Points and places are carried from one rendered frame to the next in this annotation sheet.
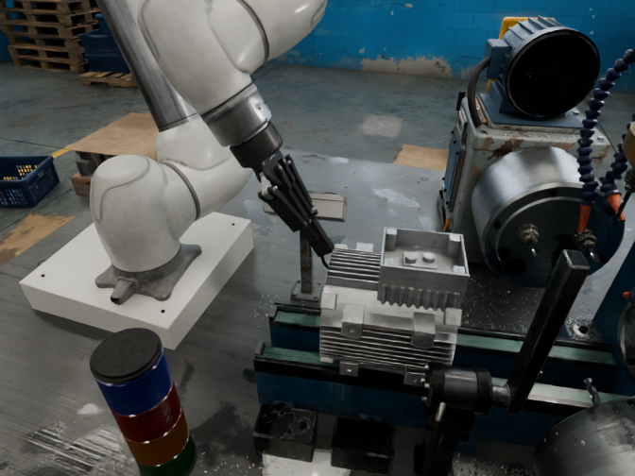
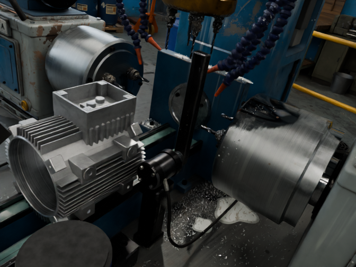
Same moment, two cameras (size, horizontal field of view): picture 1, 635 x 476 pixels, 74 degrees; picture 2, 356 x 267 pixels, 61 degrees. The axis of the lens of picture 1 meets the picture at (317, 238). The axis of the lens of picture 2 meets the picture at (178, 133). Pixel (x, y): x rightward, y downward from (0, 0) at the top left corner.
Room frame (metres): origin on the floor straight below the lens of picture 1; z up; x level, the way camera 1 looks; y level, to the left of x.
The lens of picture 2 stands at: (0.15, 0.26, 1.39)
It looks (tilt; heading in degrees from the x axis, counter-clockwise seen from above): 30 degrees down; 292
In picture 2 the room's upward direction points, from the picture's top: 11 degrees clockwise
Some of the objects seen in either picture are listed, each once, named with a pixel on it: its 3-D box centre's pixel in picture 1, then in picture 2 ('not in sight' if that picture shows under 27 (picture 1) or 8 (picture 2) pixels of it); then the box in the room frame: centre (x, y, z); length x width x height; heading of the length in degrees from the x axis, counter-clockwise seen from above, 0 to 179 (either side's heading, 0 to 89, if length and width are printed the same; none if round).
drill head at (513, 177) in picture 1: (532, 204); (86, 67); (0.80, -0.47, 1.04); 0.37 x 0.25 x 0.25; 170
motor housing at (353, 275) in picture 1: (386, 309); (78, 157); (0.50, -0.12, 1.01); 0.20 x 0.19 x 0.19; 79
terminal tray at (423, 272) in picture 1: (420, 268); (95, 110); (0.49, -0.16, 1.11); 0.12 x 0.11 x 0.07; 79
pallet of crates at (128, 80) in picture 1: (133, 47); not in sight; (5.77, 2.34, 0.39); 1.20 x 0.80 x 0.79; 79
